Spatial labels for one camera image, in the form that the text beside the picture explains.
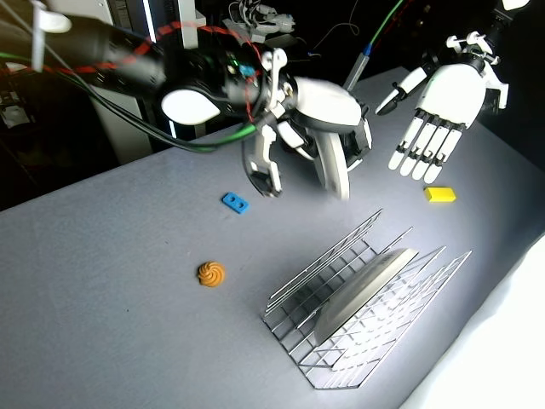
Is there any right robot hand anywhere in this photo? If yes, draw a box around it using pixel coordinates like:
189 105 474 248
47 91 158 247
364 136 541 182
240 77 375 199

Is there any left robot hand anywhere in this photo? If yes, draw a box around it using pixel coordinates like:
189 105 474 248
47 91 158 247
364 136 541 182
374 56 510 185

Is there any white plate with black rim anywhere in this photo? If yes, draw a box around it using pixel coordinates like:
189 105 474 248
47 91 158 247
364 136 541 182
313 247 421 347
313 127 351 202

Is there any grey rod with blue tip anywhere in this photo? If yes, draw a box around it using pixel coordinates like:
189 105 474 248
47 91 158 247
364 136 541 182
342 42 375 93

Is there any yellow wedge block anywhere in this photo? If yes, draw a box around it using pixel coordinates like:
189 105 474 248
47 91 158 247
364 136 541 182
423 186 457 204

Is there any blue block with two holes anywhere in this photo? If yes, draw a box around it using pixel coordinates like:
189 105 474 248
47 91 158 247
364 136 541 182
221 192 250 215

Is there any orange swirl cookie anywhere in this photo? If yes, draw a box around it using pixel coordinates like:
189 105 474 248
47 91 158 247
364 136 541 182
196 261 227 289

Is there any white cloth sheet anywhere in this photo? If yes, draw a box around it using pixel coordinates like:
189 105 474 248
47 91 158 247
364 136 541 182
399 232 545 409

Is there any green cable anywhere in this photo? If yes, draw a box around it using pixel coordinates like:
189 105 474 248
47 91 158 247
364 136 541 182
368 0 405 46

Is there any white gadget with wires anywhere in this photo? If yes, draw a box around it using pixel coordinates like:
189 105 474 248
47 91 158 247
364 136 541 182
227 0 295 36

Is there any silver wire dish rack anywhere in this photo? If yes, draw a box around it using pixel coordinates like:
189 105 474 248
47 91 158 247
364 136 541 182
260 208 473 391

